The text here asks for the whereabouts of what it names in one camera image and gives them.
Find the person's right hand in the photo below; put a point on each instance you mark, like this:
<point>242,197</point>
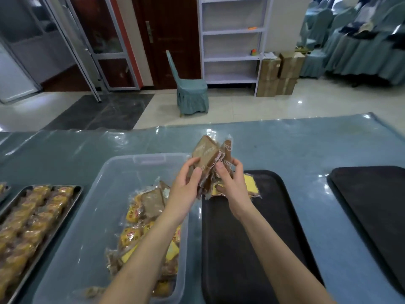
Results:
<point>239,194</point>

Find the person's left hand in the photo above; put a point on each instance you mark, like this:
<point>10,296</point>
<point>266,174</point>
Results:
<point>178,199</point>

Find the person's right thumb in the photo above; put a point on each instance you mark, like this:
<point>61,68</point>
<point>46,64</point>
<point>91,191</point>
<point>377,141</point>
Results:
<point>220,189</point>

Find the person's left thumb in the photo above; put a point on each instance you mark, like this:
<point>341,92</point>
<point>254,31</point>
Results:
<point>196,177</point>

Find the person's right middle finger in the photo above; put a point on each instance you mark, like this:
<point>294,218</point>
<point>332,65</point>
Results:
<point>238,166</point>

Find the narrow brown snack packet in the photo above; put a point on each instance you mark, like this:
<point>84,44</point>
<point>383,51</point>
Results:
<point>227,148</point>

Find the brown bread slice packet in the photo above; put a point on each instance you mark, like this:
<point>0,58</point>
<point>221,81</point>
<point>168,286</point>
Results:
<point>205,151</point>

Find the person's right forearm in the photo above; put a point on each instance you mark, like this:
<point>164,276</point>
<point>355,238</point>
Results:
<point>278,259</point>

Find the person's left forearm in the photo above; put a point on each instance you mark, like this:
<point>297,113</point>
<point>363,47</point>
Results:
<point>144,265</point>

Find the yellow cake packet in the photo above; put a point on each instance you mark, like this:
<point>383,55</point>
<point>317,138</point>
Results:
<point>248,182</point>

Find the black plastic tray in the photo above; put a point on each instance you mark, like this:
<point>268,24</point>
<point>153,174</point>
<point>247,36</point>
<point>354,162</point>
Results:
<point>373,202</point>
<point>227,250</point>

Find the blue-grey plastic tablecloth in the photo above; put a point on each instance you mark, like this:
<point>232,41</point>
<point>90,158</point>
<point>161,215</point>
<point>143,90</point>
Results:
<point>300,145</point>

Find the pile of wrapped snack packets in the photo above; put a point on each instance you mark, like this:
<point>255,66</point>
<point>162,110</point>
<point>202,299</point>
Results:
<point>142,215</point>

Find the brown cardboard box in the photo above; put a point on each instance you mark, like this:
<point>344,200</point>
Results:
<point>291,64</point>
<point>268,70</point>
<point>266,88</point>
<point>287,86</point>

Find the teal covered chair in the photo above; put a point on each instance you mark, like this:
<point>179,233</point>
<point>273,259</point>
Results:
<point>191,94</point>

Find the white paper sheets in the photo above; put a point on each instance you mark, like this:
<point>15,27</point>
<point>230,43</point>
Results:
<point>270,55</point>

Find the clear plastic bin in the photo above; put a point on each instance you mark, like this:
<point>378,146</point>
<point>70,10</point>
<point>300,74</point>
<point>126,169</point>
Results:
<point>85,224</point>

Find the white shelf unit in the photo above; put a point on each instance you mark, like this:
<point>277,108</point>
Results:
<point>232,44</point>

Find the dark brown wooden door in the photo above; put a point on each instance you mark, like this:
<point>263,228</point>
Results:
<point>171,25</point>

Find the aluminium framed glass door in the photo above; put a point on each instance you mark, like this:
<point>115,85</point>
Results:
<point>95,44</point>

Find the group of teal covered chairs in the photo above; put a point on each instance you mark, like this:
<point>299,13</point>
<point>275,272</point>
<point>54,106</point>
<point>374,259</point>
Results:
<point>357,41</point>

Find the rows of wrapped yellow pastries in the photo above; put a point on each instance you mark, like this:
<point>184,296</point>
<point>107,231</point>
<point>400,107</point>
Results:
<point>28,224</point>

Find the glass partition wall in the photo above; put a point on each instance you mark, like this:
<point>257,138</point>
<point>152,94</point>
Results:
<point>25,44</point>

